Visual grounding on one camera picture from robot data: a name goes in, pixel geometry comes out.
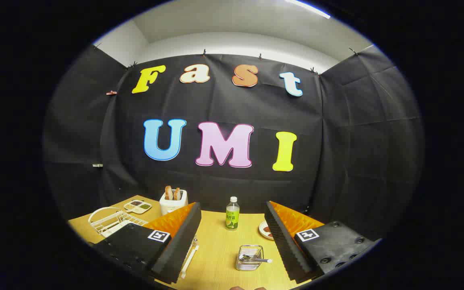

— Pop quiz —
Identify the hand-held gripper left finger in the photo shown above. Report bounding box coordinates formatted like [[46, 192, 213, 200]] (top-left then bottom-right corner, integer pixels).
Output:
[[91, 202, 202, 285]]

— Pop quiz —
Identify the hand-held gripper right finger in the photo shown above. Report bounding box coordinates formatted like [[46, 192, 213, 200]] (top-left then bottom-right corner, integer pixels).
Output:
[[264, 201, 379, 284]]

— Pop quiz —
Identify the silver spoon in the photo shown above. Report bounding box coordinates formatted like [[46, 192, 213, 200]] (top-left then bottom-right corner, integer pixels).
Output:
[[240, 254, 273, 263]]

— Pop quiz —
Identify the metal wire basket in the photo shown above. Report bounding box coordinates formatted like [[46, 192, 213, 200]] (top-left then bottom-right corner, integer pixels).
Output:
[[236, 245, 265, 271]]

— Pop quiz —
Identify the white wire dish rack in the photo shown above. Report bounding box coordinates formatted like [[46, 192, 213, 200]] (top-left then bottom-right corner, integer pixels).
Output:
[[88, 207, 198, 279]]

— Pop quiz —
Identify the white round dish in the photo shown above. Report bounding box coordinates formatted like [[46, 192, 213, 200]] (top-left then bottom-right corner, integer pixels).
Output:
[[259, 220, 275, 240]]

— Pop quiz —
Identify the white toaster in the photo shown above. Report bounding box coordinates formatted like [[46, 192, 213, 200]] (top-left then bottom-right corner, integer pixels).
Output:
[[159, 189, 189, 215]]

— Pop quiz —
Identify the white divided seasoning tray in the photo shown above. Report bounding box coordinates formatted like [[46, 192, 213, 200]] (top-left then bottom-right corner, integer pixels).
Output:
[[124, 200, 152, 214]]

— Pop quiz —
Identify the green label drink bottle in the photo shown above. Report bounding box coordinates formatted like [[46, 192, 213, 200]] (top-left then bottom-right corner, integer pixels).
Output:
[[226, 197, 240, 231]]

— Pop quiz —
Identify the black backdrop cloth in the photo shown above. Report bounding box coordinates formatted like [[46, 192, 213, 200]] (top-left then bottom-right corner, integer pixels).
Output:
[[43, 43, 425, 242]]

